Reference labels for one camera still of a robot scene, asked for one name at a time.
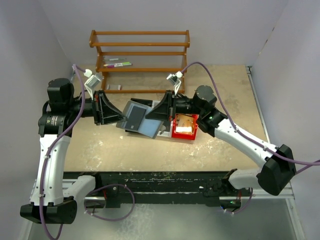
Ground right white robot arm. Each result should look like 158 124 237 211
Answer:
145 85 296 196

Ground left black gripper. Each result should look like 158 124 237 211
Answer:
67 89 127 125

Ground wooden pieces in red bin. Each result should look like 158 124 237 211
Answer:
175 114 194 135

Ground pink marker pen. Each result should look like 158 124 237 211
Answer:
103 63 124 68

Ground aluminium frame rail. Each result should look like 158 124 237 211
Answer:
29 179 296 201

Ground black plastic bin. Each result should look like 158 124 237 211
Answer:
130 98 153 107

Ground wooden slatted rack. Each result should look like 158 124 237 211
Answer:
89 30 191 94

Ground black credit card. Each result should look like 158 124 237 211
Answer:
124 106 146 131

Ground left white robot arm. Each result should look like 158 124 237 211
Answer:
20 78 127 225

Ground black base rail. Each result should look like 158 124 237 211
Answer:
63 171 251 209

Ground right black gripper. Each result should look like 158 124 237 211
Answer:
145 90 204 122

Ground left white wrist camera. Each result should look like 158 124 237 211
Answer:
83 69 102 100

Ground small grey clip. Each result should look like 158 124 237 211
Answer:
106 84 122 91

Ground red plastic bin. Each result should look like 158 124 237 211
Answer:
171 113 198 141

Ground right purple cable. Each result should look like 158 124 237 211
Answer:
180 61 320 216

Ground white plastic bin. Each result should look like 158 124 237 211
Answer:
149 100 175 139

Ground grey card holder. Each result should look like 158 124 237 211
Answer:
116 100 163 139

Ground light green marker pen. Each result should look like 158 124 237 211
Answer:
115 62 132 67

